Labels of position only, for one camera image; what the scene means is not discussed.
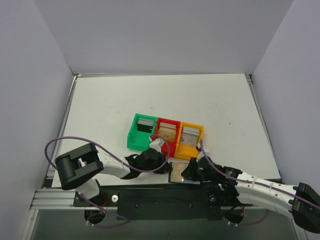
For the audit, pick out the yellow plastic bin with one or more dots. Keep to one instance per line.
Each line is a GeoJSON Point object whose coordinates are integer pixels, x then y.
{"type": "Point", "coordinates": [186, 152]}

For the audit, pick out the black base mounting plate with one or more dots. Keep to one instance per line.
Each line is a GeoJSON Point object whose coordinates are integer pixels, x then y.
{"type": "Point", "coordinates": [164, 202]}

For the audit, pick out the tan cards in red bin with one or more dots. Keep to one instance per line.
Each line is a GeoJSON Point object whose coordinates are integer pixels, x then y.
{"type": "Point", "coordinates": [167, 131]}

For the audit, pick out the aluminium frame rail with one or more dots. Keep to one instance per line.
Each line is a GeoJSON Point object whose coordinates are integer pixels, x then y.
{"type": "Point", "coordinates": [64, 199]}

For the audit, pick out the dark cards in green bin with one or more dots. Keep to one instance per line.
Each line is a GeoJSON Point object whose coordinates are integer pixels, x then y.
{"type": "Point", "coordinates": [145, 125]}

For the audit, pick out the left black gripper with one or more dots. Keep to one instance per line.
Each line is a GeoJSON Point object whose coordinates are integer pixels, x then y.
{"type": "Point", "coordinates": [163, 165]}

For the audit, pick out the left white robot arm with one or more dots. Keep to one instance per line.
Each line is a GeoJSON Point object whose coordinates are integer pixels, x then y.
{"type": "Point", "coordinates": [77, 169]}

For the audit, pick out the green plastic bin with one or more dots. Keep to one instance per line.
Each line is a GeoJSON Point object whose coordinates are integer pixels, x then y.
{"type": "Point", "coordinates": [138, 140]}

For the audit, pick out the black card holder wallet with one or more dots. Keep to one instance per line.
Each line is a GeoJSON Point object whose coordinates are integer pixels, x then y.
{"type": "Point", "coordinates": [186, 181]}

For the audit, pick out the red plastic bin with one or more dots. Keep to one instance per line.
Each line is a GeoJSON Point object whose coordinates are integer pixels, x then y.
{"type": "Point", "coordinates": [172, 145]}

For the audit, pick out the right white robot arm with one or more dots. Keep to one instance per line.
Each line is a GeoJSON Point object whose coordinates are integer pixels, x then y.
{"type": "Point", "coordinates": [300, 203]}

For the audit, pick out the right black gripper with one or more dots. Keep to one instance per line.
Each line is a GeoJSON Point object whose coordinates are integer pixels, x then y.
{"type": "Point", "coordinates": [191, 171]}

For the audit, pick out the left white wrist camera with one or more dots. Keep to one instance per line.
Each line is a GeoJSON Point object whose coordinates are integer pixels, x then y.
{"type": "Point", "coordinates": [157, 144]}

